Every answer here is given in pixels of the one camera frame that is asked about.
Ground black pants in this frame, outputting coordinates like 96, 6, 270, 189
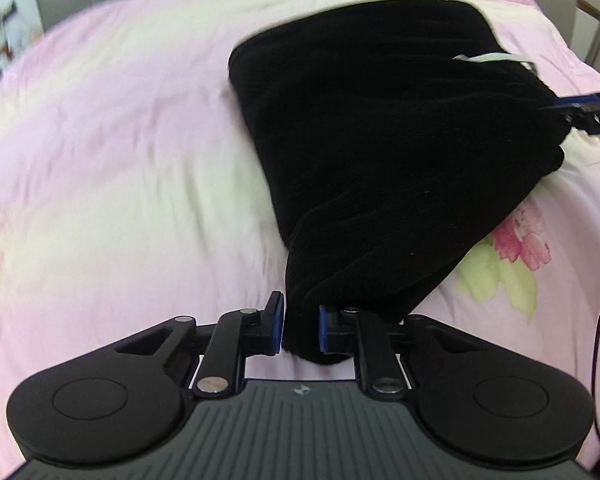
228, 0, 569, 365

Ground pink floral bed duvet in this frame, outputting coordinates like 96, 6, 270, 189
0, 0, 600, 479

